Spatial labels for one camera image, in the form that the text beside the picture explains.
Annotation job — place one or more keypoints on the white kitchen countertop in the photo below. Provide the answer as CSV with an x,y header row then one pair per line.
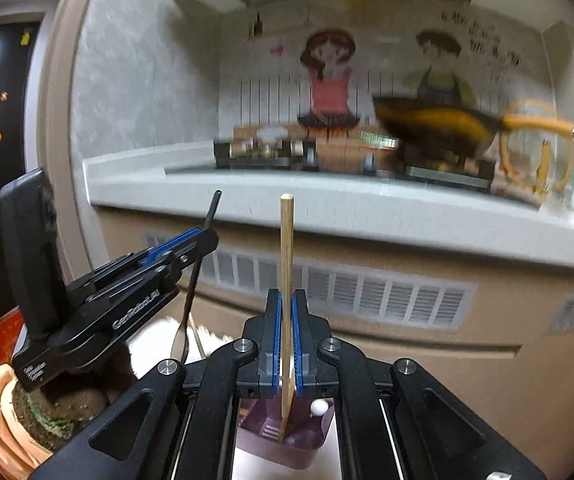
x,y
132,180

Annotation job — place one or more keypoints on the cartoon couple wall decal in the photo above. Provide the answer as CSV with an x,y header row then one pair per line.
x,y
332,80

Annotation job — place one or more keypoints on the large grey vent grille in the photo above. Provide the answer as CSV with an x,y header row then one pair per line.
x,y
357,290

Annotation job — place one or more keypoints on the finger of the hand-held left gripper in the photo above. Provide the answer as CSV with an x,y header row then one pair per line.
x,y
167,272
177,244

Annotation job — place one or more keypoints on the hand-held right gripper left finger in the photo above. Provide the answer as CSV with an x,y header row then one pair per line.
x,y
276,330

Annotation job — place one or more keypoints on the purple plastic utensil holder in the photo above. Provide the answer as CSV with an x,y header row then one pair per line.
x,y
267,447

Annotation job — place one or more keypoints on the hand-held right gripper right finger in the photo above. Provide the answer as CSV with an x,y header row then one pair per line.
x,y
298,335

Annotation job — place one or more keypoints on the wooden chopstick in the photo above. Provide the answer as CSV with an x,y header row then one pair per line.
x,y
287,240

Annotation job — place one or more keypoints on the small white ball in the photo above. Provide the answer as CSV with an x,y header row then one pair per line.
x,y
319,407

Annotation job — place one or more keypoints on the beige door frame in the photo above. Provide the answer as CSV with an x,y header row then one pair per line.
x,y
67,110

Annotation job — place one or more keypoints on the gas stove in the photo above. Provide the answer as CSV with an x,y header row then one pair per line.
x,y
267,157

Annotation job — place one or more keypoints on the wooden kitchen cabinet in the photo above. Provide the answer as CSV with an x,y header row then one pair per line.
x,y
467,370

